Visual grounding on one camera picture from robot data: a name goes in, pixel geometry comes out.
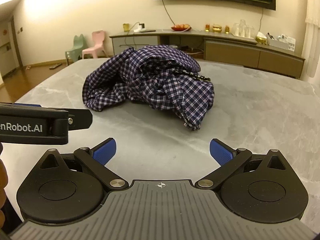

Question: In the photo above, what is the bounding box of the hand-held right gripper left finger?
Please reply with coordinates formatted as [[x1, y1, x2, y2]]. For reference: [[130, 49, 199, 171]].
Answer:
[[32, 137, 129, 193]]

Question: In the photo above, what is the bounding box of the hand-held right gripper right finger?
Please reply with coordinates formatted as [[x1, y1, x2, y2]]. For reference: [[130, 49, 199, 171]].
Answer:
[[195, 138, 288, 190]]

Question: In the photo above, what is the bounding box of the blue plaid shirt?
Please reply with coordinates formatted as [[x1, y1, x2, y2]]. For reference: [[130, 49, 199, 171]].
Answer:
[[82, 44, 215, 131]]

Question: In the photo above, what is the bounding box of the person's left hand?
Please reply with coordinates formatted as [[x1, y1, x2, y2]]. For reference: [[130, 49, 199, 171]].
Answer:
[[0, 144, 10, 232]]

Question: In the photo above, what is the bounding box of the pale room door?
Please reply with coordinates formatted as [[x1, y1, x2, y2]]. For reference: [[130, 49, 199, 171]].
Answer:
[[0, 22, 19, 75]]

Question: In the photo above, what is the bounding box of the green plastic chair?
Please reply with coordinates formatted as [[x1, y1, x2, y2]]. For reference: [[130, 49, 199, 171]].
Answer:
[[65, 34, 88, 65]]

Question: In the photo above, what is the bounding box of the pink plastic chair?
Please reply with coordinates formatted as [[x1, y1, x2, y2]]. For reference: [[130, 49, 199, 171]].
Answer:
[[82, 30, 108, 60]]

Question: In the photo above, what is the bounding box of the long grey low cabinet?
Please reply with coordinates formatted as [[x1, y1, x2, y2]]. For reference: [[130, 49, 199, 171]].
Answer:
[[109, 27, 306, 79]]

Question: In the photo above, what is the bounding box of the group of clear glasses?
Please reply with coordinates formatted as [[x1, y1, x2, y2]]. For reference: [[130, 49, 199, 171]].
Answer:
[[231, 19, 253, 38]]

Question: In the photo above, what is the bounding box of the grey basket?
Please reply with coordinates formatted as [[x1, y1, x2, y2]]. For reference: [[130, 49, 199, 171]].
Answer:
[[266, 32, 295, 50]]

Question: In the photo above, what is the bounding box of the red fruit plate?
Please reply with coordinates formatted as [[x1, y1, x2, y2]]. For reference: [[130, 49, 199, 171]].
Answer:
[[171, 24, 192, 32]]

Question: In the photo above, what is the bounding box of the white curtain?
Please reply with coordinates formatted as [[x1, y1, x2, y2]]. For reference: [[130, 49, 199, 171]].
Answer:
[[301, 5, 320, 79]]

